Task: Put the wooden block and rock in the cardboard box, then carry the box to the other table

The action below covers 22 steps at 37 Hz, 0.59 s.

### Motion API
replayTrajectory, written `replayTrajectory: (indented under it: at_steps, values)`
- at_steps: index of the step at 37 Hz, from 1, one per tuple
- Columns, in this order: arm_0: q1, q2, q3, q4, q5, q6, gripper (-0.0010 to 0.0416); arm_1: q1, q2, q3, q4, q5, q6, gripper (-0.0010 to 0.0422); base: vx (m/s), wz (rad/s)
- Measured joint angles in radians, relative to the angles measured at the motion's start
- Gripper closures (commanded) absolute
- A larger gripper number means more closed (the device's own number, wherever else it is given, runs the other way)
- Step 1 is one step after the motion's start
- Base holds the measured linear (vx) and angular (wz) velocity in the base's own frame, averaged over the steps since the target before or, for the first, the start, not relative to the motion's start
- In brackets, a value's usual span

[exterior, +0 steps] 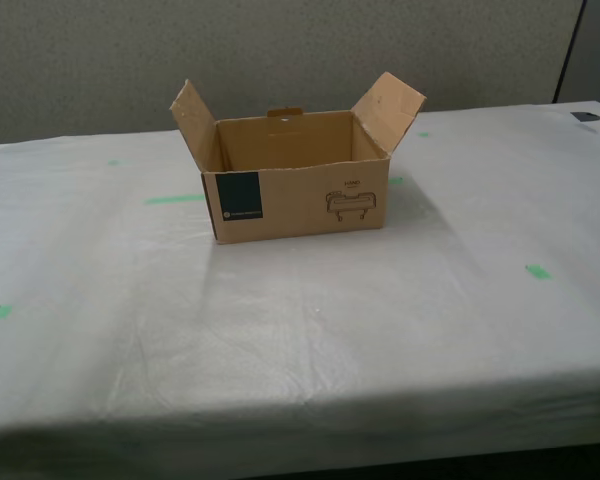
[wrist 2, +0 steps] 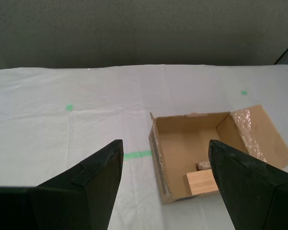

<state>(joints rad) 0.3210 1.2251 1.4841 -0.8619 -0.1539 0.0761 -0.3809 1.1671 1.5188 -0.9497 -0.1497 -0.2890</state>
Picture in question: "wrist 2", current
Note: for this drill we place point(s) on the green tape strip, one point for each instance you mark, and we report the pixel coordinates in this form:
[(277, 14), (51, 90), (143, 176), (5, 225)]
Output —
[(136, 155)]

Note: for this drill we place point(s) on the light wooden block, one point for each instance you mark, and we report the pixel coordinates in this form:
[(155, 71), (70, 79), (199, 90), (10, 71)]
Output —
[(200, 183)]

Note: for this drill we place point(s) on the white plastic table cover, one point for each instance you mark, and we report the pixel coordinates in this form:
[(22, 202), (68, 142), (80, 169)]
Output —
[(50, 131)]

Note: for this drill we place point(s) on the grey fabric cubicle partition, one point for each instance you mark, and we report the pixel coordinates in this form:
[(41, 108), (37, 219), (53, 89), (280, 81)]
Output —
[(134, 31)]

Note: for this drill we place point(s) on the speckled granite rock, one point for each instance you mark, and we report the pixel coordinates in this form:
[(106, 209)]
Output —
[(203, 165)]

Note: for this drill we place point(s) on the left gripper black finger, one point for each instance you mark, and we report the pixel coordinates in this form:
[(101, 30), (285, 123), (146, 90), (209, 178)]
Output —
[(62, 203), (259, 198)]

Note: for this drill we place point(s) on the brown cardboard box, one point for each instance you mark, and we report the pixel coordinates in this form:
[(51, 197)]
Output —
[(177, 143)]

